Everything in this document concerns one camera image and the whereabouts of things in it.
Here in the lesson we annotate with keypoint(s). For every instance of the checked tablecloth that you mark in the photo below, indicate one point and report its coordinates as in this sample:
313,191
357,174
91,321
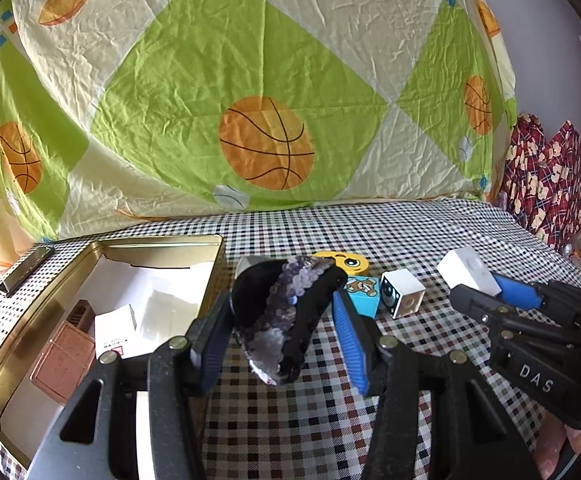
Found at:
445,230

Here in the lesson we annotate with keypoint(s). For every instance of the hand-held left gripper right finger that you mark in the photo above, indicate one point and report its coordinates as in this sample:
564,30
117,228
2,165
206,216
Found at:
350,340

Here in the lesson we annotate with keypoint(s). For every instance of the black smartphone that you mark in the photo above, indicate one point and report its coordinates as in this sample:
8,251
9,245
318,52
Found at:
25,270

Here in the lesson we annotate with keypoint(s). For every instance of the brown wooden comb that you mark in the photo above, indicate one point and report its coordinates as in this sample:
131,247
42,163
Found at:
78,317

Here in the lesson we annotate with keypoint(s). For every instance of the blue bear toy block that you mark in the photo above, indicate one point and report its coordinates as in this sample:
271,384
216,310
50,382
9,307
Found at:
365,295

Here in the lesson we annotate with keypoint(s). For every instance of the white patterned carton box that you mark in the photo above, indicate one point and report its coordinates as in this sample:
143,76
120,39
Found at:
113,327

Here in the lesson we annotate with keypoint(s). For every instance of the person's right hand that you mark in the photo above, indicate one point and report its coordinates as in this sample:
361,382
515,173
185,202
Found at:
557,445

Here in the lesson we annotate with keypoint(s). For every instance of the black sequin hair clip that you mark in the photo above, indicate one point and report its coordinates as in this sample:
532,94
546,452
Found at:
290,310

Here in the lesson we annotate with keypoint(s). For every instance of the gold tin box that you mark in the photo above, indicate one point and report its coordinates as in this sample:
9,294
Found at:
35,330

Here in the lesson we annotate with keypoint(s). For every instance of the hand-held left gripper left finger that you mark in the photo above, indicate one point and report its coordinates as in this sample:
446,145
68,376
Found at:
213,345

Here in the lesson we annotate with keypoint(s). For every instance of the white charger plug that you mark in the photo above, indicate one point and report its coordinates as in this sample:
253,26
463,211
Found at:
465,265

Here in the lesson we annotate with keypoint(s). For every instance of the basketball print sheet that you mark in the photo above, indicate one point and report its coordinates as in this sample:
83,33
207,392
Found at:
195,85

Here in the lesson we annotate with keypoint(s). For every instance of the white paper liner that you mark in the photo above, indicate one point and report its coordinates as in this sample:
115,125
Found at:
120,280

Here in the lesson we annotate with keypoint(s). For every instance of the white toy block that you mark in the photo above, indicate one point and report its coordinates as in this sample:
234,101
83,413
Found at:
405,287

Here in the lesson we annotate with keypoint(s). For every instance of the yellow round-face toy block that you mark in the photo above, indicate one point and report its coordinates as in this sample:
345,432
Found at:
343,262

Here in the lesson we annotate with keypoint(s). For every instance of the pink-brown box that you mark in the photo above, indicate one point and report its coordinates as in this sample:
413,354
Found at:
65,360

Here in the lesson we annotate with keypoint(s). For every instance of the red bear print cloth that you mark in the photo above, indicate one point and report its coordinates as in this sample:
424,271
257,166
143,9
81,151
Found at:
545,175

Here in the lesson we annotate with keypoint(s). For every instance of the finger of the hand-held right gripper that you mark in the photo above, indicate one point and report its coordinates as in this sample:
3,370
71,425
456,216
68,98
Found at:
480,305
515,290

